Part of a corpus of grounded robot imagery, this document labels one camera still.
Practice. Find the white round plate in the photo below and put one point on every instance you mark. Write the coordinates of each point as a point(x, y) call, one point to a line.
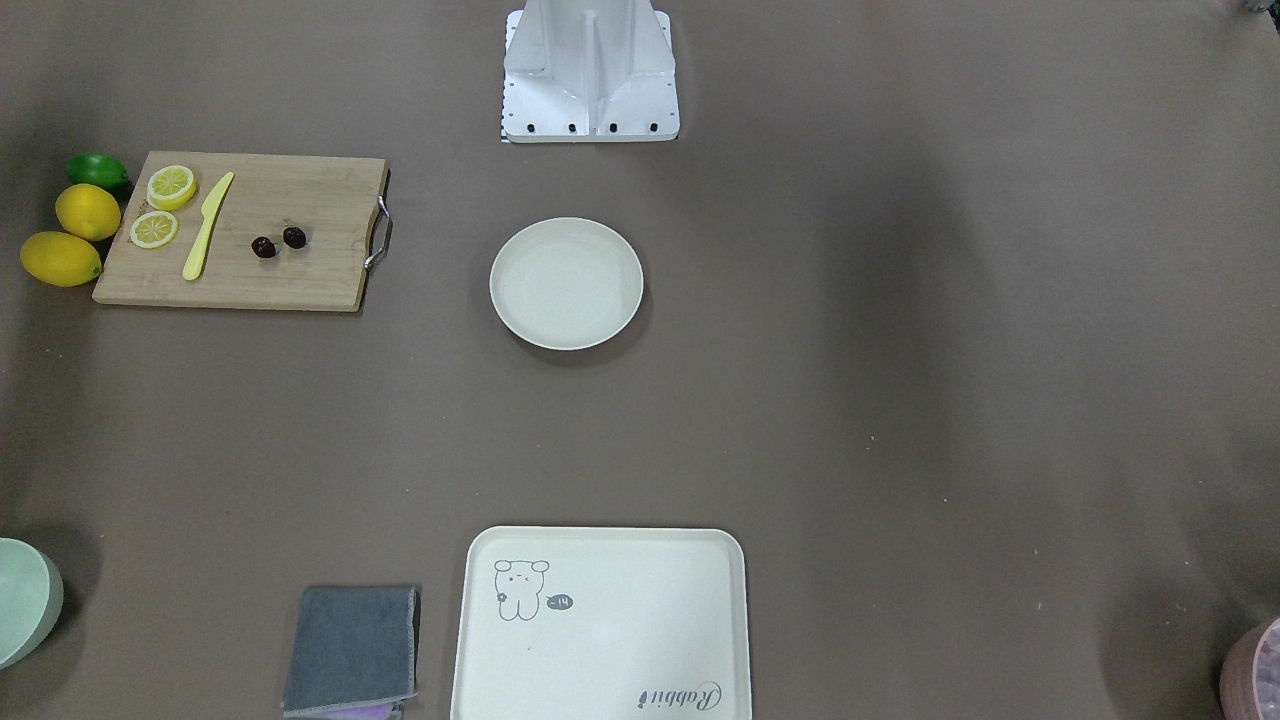
point(566, 284)

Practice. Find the cream rabbit tray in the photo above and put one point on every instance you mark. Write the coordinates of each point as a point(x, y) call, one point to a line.
point(603, 623)

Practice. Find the grey folded cloth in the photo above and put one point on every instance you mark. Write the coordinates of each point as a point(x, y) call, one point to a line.
point(352, 646)

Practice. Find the purple cloth under grey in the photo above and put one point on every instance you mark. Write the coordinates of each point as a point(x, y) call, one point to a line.
point(380, 711)

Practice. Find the wooden cutting board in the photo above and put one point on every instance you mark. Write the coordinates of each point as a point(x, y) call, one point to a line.
point(338, 202)

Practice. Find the yellow plastic knife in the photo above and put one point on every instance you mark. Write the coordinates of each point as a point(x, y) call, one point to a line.
point(194, 265)

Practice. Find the thick lemon slice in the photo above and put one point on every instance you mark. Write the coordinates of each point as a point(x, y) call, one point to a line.
point(170, 188)

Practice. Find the thin lemon slice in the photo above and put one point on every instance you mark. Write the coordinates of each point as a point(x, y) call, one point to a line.
point(154, 229)

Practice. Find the upper yellow lemon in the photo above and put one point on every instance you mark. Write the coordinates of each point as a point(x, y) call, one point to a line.
point(88, 211)

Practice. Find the yellow lemon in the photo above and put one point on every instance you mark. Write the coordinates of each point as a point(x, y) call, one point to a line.
point(88, 211)
point(60, 259)

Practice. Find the green lime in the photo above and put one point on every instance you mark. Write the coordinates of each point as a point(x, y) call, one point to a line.
point(100, 170)

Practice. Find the lower yellow lemon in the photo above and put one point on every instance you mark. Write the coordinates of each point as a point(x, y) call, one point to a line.
point(60, 259)

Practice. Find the mint green bowl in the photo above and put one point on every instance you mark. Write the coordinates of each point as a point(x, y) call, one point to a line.
point(32, 594)

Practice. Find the pink bowl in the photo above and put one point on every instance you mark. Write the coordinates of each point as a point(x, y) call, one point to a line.
point(1249, 678)

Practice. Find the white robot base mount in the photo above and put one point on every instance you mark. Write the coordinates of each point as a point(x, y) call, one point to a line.
point(589, 72)

